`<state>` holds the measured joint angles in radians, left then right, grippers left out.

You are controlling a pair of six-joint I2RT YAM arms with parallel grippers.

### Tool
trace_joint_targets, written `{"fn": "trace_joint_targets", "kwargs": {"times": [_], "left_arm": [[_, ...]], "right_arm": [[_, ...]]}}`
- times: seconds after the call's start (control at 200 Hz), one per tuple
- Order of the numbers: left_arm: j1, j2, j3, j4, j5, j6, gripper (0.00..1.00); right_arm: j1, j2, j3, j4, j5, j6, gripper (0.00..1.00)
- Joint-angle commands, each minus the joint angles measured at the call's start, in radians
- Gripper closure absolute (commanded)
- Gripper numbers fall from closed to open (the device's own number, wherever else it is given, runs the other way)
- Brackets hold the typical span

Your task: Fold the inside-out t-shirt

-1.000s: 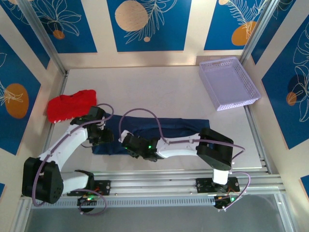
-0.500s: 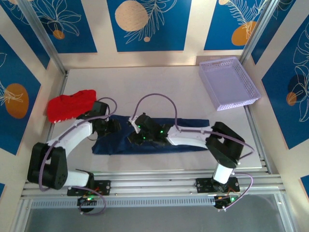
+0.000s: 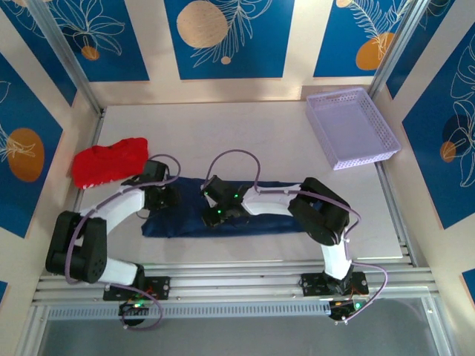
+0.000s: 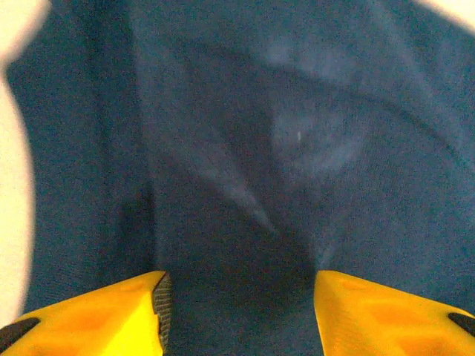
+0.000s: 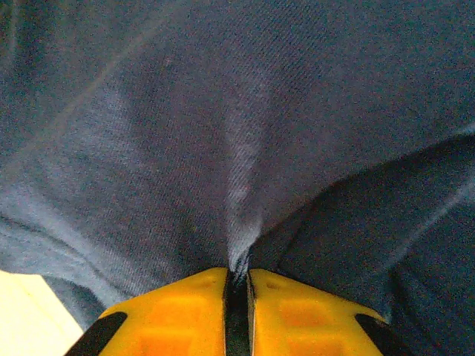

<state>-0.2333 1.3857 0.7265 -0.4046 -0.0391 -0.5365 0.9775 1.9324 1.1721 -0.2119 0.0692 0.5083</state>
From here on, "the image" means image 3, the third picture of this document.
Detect navy blue t-shirt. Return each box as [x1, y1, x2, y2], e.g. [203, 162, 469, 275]
[140, 176, 316, 240]

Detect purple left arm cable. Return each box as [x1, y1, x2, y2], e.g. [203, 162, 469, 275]
[63, 154, 183, 332]

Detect circuit board with green light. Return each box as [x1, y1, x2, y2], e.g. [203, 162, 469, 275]
[328, 296, 374, 322]
[118, 298, 151, 327]

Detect lavender perforated plastic basket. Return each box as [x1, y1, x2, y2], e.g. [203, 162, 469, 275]
[305, 85, 403, 171]

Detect red folded t-shirt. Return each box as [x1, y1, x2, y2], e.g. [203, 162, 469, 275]
[71, 137, 149, 191]

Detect aluminium frame post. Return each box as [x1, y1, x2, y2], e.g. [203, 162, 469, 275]
[14, 306, 51, 356]
[422, 296, 457, 356]
[370, 0, 436, 96]
[25, 0, 107, 116]

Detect aluminium side rail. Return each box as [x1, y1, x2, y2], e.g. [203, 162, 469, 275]
[374, 162, 419, 266]
[72, 109, 107, 211]

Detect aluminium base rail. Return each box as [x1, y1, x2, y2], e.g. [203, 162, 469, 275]
[31, 259, 439, 320]

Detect grey slotted cable duct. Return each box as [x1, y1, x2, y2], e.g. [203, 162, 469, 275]
[47, 302, 331, 320]

